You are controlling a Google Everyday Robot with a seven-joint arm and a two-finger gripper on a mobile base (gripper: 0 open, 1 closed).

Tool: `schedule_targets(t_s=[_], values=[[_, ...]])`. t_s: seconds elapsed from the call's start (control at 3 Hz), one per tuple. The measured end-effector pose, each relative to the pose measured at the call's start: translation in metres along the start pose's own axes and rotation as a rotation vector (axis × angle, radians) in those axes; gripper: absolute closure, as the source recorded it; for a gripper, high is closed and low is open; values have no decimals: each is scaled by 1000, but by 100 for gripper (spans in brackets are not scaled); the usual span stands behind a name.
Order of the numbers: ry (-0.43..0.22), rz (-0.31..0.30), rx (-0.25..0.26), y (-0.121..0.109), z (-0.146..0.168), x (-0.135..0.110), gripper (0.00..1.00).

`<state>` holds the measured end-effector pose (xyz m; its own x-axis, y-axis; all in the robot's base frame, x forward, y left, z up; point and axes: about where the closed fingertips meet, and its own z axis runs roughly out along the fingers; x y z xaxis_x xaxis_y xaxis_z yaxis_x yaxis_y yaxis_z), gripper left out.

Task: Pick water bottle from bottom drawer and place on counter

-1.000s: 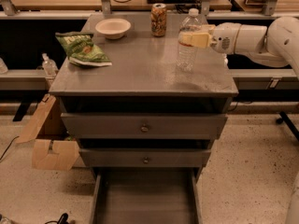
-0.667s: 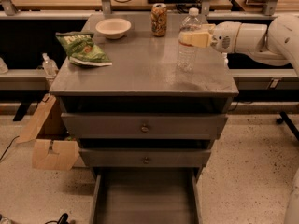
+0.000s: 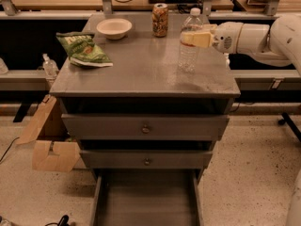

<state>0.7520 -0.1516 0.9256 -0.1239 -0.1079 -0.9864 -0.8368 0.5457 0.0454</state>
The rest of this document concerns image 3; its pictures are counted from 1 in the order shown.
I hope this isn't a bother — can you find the grey drawer cabinet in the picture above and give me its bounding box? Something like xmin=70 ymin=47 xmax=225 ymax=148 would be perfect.
xmin=49 ymin=12 xmax=242 ymax=226

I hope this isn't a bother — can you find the black floor cable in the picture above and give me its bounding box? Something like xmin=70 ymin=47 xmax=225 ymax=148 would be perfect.
xmin=0 ymin=137 xmax=21 ymax=166

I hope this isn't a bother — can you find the grey middle drawer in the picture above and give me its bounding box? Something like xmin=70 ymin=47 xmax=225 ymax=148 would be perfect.
xmin=81 ymin=150 xmax=213 ymax=170

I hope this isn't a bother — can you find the green chip bag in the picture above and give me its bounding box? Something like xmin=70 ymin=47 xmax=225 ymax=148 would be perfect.
xmin=56 ymin=32 xmax=113 ymax=68

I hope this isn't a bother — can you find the white pump dispenser bottle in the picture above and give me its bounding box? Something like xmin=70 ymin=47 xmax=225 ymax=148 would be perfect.
xmin=223 ymin=53 xmax=230 ymax=67

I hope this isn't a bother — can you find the wooden workbench with metal frame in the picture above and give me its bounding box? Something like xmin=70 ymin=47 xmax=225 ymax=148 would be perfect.
xmin=0 ymin=0 xmax=301 ymax=92

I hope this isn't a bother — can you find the clear plastic water bottle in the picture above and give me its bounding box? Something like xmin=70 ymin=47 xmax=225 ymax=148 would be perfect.
xmin=179 ymin=8 xmax=203 ymax=73

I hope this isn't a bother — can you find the grey top drawer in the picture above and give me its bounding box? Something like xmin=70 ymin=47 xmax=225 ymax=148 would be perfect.
xmin=62 ymin=114 xmax=229 ymax=141

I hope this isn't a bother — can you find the clear bottle on shelf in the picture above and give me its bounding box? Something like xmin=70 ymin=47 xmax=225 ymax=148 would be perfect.
xmin=42 ymin=54 xmax=59 ymax=78

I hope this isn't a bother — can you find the black object at floor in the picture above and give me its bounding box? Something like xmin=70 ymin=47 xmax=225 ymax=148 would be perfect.
xmin=44 ymin=215 xmax=75 ymax=226

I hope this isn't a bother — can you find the white paper bowl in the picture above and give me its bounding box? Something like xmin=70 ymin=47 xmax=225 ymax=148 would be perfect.
xmin=96 ymin=18 xmax=132 ymax=40

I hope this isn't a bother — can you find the patterned drink can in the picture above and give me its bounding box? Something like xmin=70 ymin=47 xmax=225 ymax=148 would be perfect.
xmin=151 ymin=3 xmax=168 ymax=38

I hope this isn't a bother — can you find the grey open bottom drawer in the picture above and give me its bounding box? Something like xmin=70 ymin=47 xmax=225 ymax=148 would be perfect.
xmin=88 ymin=169 xmax=204 ymax=226

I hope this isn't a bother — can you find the brown cardboard box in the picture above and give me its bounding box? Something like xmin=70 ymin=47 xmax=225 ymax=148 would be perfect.
xmin=17 ymin=95 xmax=85 ymax=172

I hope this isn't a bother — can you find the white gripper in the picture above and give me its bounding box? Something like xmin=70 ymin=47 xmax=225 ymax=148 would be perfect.
xmin=181 ymin=22 xmax=270 ymax=55

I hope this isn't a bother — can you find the black stand leg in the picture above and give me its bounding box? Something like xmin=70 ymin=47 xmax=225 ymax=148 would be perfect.
xmin=278 ymin=112 xmax=301 ymax=142

